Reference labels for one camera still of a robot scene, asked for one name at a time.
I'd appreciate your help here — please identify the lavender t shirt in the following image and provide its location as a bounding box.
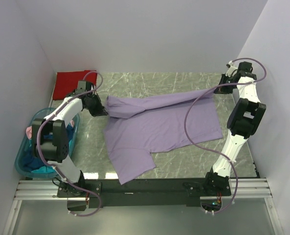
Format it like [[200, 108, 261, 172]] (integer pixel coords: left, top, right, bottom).
[[104, 90, 223, 184]]

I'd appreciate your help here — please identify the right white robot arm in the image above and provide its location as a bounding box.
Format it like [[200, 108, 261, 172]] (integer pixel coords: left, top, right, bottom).
[[203, 58, 267, 195]]

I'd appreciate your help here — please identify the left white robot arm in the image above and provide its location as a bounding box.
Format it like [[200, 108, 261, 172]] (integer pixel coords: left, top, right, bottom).
[[32, 80, 108, 197]]

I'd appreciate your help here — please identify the folded red t shirt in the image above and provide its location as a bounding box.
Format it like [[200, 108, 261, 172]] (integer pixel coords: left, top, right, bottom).
[[52, 70, 90, 100]]

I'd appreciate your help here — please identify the pink garment in basket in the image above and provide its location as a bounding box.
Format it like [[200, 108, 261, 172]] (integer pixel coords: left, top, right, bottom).
[[25, 120, 75, 140]]

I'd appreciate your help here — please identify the navy garment in basket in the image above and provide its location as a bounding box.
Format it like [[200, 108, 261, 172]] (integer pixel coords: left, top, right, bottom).
[[22, 121, 74, 174]]

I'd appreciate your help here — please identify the teal plastic laundry basket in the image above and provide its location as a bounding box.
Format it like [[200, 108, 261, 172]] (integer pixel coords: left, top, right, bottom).
[[15, 115, 80, 179]]

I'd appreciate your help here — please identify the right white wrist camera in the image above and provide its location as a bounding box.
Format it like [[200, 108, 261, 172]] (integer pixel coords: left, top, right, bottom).
[[225, 61, 238, 78]]

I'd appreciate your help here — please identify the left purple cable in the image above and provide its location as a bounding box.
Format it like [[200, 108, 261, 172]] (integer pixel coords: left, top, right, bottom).
[[37, 70, 104, 218]]

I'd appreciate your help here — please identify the aluminium frame rail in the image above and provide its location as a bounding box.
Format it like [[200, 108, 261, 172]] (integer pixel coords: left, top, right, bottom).
[[14, 178, 272, 200]]

